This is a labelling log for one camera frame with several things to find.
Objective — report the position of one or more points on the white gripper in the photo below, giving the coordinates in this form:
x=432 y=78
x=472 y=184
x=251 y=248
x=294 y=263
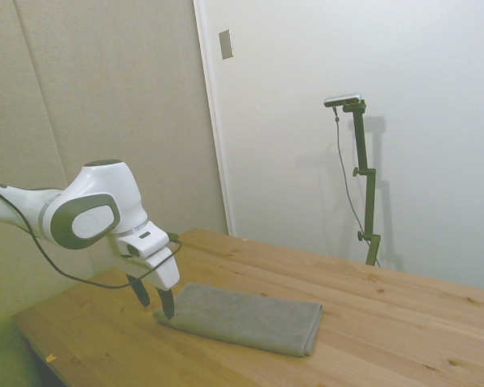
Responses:
x=166 y=272

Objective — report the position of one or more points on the grey towel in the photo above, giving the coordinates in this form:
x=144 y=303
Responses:
x=246 y=320

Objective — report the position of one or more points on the small orange chip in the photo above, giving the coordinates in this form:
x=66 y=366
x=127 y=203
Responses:
x=51 y=357

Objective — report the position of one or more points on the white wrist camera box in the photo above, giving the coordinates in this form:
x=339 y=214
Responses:
x=145 y=241

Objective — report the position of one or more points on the white door frame trim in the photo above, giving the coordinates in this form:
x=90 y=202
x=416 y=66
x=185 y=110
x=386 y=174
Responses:
x=214 y=121

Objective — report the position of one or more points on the dark green camera stand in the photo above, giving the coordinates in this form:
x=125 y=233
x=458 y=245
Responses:
x=366 y=177

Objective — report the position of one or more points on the grey wall switch plate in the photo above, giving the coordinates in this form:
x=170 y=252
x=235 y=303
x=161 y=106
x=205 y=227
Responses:
x=226 y=44

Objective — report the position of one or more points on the silver exterior camera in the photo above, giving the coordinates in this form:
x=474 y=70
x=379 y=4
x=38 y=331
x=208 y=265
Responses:
x=343 y=98

